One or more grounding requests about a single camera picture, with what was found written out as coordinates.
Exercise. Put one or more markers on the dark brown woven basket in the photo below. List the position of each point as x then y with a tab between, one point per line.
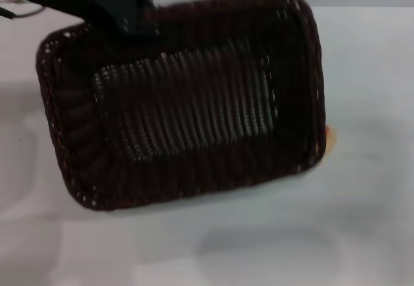
194	105

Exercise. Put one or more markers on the orange yellow peach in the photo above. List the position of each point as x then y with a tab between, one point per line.
332	142

